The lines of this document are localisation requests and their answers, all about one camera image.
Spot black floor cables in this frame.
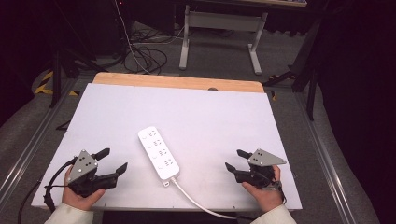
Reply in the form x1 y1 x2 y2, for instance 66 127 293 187
123 29 169 76

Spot wooden desk top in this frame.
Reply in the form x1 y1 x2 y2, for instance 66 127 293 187
199 0 308 8

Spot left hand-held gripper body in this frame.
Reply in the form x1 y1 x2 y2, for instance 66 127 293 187
66 148 120 199

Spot white power strip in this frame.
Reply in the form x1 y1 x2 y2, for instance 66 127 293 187
137 125 181 182

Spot person's right hand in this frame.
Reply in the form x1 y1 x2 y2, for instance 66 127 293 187
241 164 285 215

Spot white power strip cable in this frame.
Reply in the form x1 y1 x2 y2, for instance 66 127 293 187
169 176 255 221

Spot metal floor rail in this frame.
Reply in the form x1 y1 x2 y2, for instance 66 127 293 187
293 91 358 224
0 78 78 202

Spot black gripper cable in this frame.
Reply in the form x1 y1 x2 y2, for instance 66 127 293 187
17 156 78 224

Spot yellow black floor tape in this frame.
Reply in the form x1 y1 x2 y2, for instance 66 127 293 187
34 70 79 97

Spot thin white cable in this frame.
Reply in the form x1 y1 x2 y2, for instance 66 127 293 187
113 0 152 75

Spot black stand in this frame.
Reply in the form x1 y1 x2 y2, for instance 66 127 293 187
49 0 108 109
262 18 322 122

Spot white board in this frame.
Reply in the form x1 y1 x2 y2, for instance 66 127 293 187
31 82 304 213

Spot person's left hand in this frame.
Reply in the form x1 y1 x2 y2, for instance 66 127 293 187
61 167 106 212

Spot white desk frame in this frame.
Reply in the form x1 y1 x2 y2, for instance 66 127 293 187
178 4 269 76

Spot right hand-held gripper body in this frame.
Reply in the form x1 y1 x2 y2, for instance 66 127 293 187
233 147 288 191

